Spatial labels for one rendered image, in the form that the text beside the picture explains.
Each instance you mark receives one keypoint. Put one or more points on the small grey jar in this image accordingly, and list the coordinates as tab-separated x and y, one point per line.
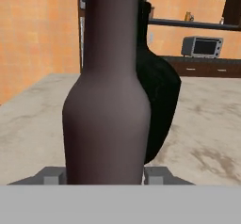
221	20

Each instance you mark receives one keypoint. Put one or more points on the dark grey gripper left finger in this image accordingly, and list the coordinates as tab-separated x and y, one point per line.
50	175

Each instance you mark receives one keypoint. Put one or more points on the dark tall cabinet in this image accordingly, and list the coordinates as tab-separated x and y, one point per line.
82	24

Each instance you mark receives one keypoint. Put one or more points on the dark brown cupboard run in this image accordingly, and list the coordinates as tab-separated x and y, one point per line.
207	67

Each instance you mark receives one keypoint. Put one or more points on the grey toaster oven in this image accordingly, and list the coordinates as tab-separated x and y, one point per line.
202	46

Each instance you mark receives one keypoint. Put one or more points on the yellow jar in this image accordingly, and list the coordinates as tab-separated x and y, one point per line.
188	16

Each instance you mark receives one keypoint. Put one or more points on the small brown jar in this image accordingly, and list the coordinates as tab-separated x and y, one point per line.
152	12

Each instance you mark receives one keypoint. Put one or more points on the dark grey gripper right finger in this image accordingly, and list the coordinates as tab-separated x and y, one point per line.
160	175

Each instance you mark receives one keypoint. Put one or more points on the dark wall shelf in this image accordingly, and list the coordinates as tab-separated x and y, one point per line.
194	24

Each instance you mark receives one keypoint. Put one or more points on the brown glass bottle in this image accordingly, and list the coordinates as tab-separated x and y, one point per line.
106	92

